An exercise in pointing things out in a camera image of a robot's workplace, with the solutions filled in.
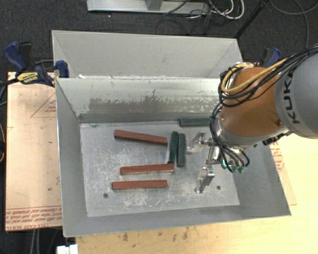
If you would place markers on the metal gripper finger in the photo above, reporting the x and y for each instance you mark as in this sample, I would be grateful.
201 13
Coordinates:
199 141
205 178

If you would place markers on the dark green flat block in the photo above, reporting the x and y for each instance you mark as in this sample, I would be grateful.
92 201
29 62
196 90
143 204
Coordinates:
181 150
173 147
194 122

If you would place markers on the red-brown flat block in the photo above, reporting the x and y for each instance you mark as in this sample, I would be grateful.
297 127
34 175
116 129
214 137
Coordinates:
140 184
140 137
147 169

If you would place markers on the grey metal bin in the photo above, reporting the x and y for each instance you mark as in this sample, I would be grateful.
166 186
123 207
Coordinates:
137 194

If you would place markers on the brown cardboard board red print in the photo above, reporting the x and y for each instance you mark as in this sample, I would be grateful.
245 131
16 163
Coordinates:
31 152

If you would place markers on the black cylinder on white bracket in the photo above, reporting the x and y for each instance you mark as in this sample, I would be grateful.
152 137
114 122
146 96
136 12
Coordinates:
270 141

